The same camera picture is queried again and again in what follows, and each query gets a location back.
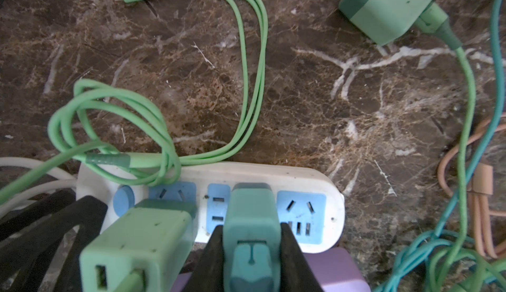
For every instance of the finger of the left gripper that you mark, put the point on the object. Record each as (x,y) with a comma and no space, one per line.
(27,254)
(49,205)

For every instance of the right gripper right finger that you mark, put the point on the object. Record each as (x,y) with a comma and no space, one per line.
(296,274)

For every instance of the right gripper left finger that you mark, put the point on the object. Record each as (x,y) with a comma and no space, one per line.
(208,274)

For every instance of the teal charger plug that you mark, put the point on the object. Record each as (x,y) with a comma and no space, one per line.
(252,240)

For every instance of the light green charger plug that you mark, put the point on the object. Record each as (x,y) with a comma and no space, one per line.
(144,250)

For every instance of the white blue power strip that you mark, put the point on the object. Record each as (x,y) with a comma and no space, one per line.
(305,199)

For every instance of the darker green charger plug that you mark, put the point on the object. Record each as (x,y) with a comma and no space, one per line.
(383,21)

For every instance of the purple power strip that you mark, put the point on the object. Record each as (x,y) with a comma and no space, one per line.
(334,269)

